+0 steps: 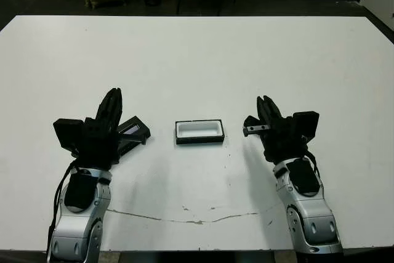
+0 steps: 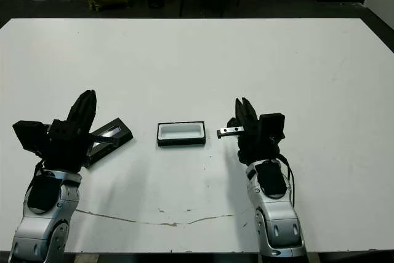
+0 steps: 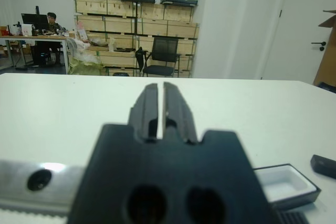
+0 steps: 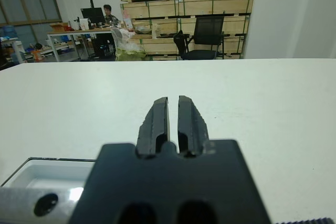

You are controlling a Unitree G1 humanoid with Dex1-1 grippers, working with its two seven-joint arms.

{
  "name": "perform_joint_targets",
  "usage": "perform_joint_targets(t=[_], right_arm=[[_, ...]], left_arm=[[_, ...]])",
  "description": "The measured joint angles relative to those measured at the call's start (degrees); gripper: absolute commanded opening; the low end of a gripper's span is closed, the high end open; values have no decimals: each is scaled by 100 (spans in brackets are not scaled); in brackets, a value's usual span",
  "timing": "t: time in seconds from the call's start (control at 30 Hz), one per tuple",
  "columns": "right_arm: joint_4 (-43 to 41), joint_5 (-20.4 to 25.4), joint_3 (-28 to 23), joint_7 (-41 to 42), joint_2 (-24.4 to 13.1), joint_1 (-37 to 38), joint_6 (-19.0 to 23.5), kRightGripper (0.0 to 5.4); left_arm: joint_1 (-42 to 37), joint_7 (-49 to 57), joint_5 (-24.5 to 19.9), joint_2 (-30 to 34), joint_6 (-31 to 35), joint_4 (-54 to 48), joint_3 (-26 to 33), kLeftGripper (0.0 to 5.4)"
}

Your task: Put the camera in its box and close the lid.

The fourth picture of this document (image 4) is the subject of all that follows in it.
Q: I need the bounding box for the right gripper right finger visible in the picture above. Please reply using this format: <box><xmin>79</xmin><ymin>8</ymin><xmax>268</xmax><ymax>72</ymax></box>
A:
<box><xmin>177</xmin><ymin>94</ymin><xmax>211</xmax><ymax>158</ymax></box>

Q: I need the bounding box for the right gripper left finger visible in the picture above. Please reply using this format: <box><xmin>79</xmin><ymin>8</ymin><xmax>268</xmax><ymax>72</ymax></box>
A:
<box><xmin>135</xmin><ymin>96</ymin><xmax>171</xmax><ymax>159</ymax></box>

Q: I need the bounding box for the black box white inside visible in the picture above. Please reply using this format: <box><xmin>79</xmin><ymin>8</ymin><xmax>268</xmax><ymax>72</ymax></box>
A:
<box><xmin>0</xmin><ymin>157</ymin><xmax>97</xmax><ymax>189</ymax></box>

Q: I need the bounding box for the brown cardboard box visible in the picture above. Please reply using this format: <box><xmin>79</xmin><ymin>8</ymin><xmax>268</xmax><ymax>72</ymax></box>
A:
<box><xmin>49</xmin><ymin>23</ymin><xmax>70</xmax><ymax>32</ymax></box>

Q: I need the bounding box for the yellow-green bag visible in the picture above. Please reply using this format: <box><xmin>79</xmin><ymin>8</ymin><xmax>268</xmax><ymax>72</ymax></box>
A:
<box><xmin>115</xmin><ymin>47</ymin><xmax>147</xmax><ymax>62</ymax></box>

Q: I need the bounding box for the white plastic bag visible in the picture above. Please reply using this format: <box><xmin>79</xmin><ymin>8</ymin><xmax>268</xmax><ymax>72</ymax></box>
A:
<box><xmin>110</xmin><ymin>26</ymin><xmax>145</xmax><ymax>51</ymax></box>

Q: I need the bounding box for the black computer tower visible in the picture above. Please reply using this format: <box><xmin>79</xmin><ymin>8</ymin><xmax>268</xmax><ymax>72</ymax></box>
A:
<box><xmin>91</xmin><ymin>39</ymin><xmax>110</xmax><ymax>57</ymax></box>

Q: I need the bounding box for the black office chair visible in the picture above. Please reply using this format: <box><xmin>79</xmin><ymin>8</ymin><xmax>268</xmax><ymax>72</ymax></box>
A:
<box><xmin>173</xmin><ymin>15</ymin><xmax>226</xmax><ymax>61</ymax></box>

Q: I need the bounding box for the pink white carton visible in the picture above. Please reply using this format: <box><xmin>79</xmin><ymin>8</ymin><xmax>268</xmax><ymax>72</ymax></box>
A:
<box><xmin>122</xmin><ymin>10</ymin><xmax>134</xmax><ymax>29</ymax></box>

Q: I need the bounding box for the seated person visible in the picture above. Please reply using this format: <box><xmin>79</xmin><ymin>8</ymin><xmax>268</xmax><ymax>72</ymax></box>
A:
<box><xmin>102</xmin><ymin>4</ymin><xmax>119</xmax><ymax>25</ymax></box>

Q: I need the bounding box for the black computer monitor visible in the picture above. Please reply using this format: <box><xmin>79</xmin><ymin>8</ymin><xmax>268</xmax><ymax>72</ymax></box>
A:
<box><xmin>80</xmin><ymin>7</ymin><xmax>106</xmax><ymax>25</ymax></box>

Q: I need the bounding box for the white office desk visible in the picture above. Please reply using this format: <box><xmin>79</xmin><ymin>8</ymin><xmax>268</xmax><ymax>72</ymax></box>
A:
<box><xmin>47</xmin><ymin>26</ymin><xmax>118</xmax><ymax>62</ymax></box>

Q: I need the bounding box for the white small cabinet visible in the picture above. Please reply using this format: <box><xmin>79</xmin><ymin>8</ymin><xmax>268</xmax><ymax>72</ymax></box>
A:
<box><xmin>12</xmin><ymin>40</ymin><xmax>26</xmax><ymax>64</ymax></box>

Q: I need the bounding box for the blue water jug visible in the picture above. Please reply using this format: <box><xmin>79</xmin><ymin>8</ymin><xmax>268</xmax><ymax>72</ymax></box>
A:
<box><xmin>0</xmin><ymin>26</ymin><xmax>18</xmax><ymax>37</ymax></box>

